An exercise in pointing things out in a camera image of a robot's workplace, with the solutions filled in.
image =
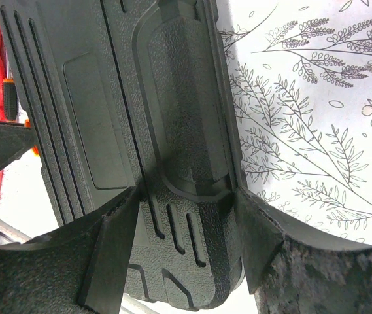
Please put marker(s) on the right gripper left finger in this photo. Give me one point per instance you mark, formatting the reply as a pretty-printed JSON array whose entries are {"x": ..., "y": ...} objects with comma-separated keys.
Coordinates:
[{"x": 104, "y": 282}]

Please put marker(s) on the black plastic tool case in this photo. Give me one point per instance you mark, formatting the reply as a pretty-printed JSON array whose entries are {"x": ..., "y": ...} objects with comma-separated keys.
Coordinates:
[{"x": 136, "y": 93}]

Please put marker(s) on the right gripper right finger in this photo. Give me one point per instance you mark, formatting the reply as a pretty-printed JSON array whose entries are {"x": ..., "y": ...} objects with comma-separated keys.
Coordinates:
[{"x": 260, "y": 238}]

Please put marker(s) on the small black orange screwdriver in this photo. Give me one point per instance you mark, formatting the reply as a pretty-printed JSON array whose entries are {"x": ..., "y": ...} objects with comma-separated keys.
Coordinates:
[{"x": 10, "y": 98}]

